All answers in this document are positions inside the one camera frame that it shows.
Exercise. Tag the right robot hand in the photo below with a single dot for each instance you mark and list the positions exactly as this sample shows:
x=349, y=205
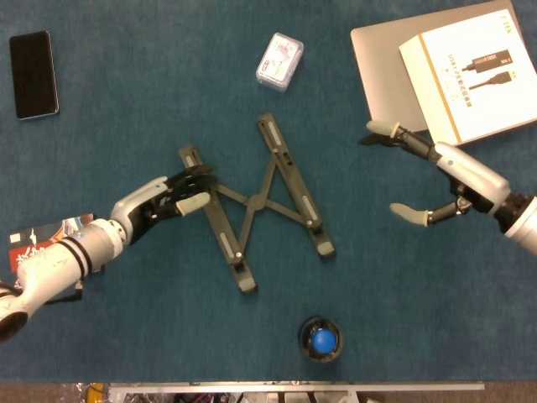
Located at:
x=474, y=176

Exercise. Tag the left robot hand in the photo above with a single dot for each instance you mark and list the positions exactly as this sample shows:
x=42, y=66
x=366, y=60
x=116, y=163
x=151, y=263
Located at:
x=142, y=201

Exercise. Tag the black folding laptop stand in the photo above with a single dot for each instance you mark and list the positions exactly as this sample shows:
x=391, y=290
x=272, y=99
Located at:
x=256, y=203

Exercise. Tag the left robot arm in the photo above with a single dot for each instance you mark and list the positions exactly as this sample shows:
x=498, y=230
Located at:
x=54, y=260

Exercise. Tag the silver closed laptop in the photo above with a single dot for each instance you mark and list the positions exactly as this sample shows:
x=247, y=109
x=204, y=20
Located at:
x=382, y=84

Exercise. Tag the teal table cloth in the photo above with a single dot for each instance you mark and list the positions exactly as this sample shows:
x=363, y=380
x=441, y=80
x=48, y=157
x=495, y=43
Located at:
x=126, y=84

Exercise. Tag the red illustrated book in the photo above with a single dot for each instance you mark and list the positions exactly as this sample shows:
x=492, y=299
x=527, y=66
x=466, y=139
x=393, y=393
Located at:
x=29, y=239

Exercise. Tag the black smartphone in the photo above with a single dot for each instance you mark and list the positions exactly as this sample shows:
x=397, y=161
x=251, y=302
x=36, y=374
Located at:
x=33, y=75

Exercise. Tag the small clear plastic case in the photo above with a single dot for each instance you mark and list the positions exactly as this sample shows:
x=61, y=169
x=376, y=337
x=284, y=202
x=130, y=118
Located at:
x=279, y=63

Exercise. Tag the crinkled clear plastic wrap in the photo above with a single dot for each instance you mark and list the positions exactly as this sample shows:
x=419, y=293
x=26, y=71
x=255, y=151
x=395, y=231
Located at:
x=75, y=392

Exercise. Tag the dark bottle with blue cap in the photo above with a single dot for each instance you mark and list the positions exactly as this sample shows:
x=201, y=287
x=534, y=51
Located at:
x=321, y=340

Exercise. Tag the aluminium frame rail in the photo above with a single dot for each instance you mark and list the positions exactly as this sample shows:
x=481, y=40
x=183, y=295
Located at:
x=293, y=386

